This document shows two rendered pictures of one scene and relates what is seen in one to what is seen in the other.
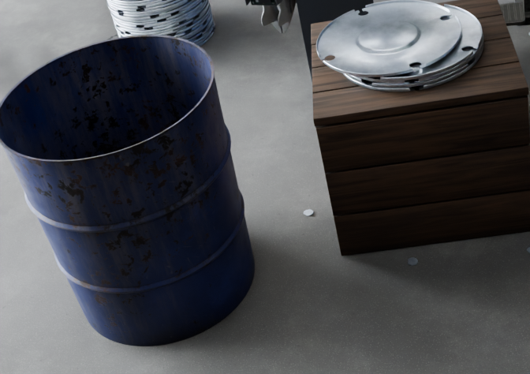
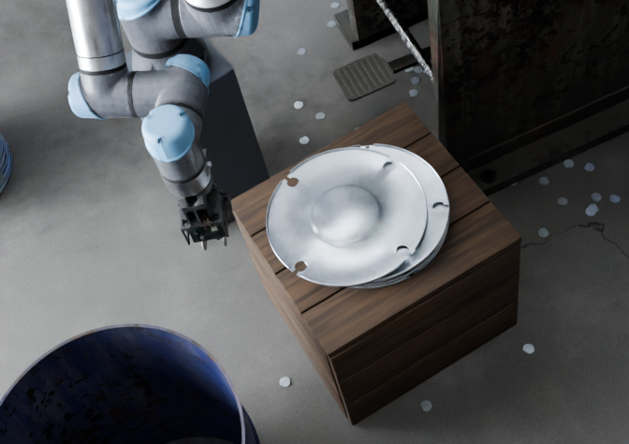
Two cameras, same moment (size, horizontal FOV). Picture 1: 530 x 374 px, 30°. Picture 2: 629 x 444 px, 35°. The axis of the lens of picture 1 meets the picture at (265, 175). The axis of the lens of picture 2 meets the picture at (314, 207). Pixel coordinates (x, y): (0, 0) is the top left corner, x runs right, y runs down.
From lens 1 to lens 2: 105 cm
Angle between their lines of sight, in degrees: 27
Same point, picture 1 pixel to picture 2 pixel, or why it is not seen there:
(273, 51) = (104, 162)
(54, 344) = not seen: outside the picture
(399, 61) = (382, 251)
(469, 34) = (427, 184)
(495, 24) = (433, 149)
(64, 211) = not seen: outside the picture
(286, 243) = (286, 431)
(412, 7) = (343, 158)
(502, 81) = (490, 236)
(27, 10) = not seen: outside the picture
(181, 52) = (145, 334)
